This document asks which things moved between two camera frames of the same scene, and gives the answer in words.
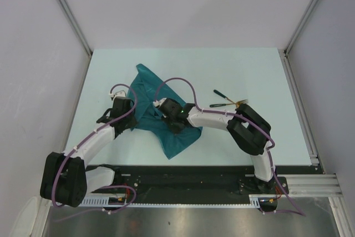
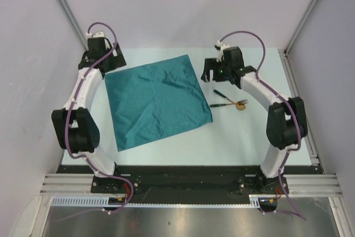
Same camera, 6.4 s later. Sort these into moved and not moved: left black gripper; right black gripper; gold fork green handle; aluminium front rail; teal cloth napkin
Moved: left black gripper; teal cloth napkin; right black gripper
Not moved: aluminium front rail; gold fork green handle
